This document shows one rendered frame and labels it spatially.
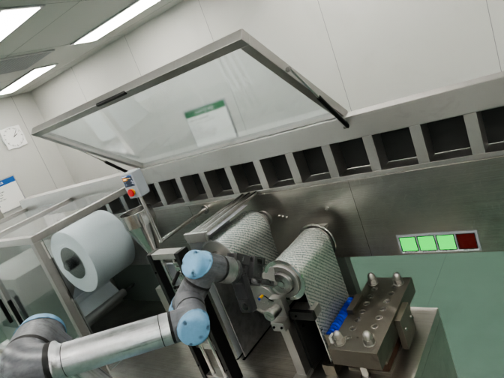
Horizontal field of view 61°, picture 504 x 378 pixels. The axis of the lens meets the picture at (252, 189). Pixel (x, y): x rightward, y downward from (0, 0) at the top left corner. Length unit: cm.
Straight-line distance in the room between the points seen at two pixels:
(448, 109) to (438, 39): 237
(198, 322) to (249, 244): 59
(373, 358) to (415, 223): 45
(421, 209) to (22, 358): 117
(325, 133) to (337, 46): 249
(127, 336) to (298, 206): 85
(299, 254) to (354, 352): 33
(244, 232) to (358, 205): 42
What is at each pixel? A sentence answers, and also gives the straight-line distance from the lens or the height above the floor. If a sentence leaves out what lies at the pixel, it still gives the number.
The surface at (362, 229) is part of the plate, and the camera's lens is 158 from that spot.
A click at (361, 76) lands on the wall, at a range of 390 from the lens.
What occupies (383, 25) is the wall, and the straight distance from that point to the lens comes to 379.
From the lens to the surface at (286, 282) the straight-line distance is 138.
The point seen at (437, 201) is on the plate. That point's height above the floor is 133.
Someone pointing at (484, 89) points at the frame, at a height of 163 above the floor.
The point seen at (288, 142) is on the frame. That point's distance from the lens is 156.
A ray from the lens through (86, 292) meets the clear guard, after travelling 206.
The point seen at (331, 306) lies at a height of 107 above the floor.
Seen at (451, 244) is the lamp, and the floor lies 118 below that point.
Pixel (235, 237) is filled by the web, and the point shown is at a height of 138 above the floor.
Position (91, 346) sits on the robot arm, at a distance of 108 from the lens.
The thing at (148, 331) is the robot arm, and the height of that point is 144.
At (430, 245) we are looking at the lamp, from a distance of 153.
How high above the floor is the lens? 188
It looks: 14 degrees down
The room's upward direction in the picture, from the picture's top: 21 degrees counter-clockwise
